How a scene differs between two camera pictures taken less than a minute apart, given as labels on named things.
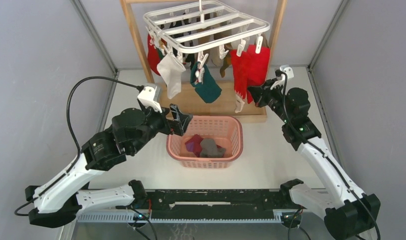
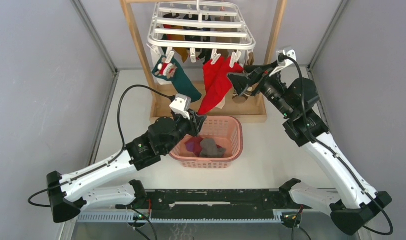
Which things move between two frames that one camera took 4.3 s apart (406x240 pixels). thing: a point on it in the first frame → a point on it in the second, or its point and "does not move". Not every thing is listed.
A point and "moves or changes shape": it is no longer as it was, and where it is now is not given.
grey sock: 209,149 does not move
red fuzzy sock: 153,55 → 217,82
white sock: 170,68 → 157,53
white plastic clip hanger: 198,28 moves or changes shape
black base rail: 230,203 does not move
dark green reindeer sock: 205,87 → 174,71
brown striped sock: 227,61 → 244,97
